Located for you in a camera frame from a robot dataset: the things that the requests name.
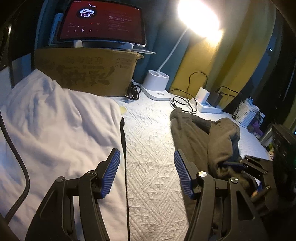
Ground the black charger cable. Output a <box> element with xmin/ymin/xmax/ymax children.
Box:
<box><xmin>170</xmin><ymin>71</ymin><xmax>209</xmax><ymax>114</ymax></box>

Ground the coiled black cable bundle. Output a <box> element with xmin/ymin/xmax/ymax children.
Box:
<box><xmin>125</xmin><ymin>81</ymin><xmax>142</xmax><ymax>102</ymax></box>

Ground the yellow curtain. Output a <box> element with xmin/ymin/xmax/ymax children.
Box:
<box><xmin>170</xmin><ymin>1</ymin><xmax>276</xmax><ymax>108</ymax></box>

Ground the white charger plug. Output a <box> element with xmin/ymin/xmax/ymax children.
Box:
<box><xmin>196</xmin><ymin>87</ymin><xmax>210</xmax><ymax>104</ymax></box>

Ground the white folded blanket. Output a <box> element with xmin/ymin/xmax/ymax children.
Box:
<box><xmin>1</xmin><ymin>69</ymin><xmax>129</xmax><ymax>240</ymax></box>

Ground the black strap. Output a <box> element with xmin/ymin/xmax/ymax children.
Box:
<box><xmin>119</xmin><ymin>117</ymin><xmax>132</xmax><ymax>241</ymax></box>

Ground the purple cloth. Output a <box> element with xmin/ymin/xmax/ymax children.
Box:
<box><xmin>251</xmin><ymin>114</ymin><xmax>263</xmax><ymax>137</ymax></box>

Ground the tablet with red screen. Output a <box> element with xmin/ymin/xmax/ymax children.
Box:
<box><xmin>57</xmin><ymin>1</ymin><xmax>147</xmax><ymax>46</ymax></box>

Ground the steel thermos bottle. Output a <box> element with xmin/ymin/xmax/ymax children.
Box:
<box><xmin>259</xmin><ymin>126</ymin><xmax>273</xmax><ymax>147</ymax></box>

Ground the black charger plug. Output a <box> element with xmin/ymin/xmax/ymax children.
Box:
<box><xmin>207</xmin><ymin>91</ymin><xmax>223</xmax><ymax>107</ymax></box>

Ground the white power strip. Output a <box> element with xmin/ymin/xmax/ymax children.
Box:
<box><xmin>190</xmin><ymin>98</ymin><xmax>222</xmax><ymax>113</ymax></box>

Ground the black braided cable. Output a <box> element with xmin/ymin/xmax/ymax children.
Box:
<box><xmin>0</xmin><ymin>111</ymin><xmax>31</xmax><ymax>224</ymax></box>

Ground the white desk lamp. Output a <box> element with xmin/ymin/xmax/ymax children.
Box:
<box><xmin>142</xmin><ymin>1</ymin><xmax>220</xmax><ymax>101</ymax></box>

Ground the white plastic basket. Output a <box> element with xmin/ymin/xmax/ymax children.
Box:
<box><xmin>234</xmin><ymin>101</ymin><xmax>259</xmax><ymax>128</ymax></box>

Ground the cardboard box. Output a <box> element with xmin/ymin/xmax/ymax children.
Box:
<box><xmin>34</xmin><ymin>48</ymin><xmax>143</xmax><ymax>96</ymax></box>

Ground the brown t-shirt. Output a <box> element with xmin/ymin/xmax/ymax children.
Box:
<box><xmin>169</xmin><ymin>107</ymin><xmax>255</xmax><ymax>232</ymax></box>

